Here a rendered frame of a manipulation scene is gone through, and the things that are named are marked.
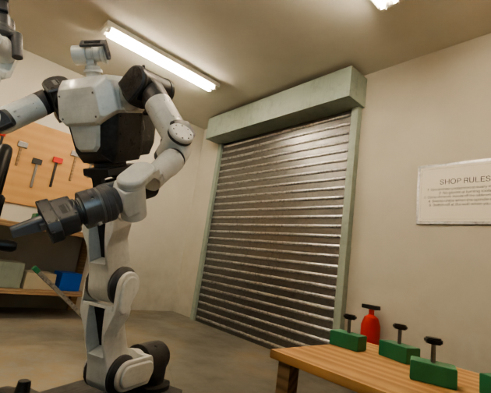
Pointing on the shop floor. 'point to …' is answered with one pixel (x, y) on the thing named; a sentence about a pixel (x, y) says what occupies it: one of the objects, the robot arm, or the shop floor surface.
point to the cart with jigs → (380, 366)
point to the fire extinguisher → (371, 324)
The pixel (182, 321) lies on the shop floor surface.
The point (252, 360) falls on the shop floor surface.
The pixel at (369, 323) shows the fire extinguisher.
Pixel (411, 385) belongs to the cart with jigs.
